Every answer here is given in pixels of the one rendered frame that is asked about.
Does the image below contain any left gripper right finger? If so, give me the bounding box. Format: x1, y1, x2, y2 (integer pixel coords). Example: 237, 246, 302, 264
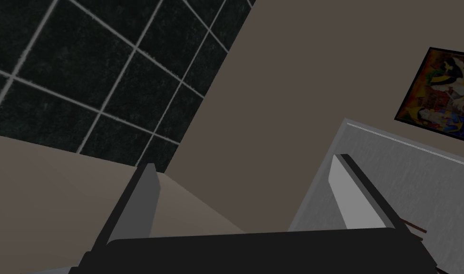
328, 154, 407, 230

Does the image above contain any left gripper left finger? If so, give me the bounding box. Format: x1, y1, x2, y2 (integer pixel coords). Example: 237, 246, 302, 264
92, 163, 162, 254

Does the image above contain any thin brown stick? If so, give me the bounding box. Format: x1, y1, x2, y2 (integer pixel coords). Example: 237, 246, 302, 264
400, 218, 428, 234

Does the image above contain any colourful framed wall picture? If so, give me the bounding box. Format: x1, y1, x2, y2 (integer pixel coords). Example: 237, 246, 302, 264
394, 47, 464, 145

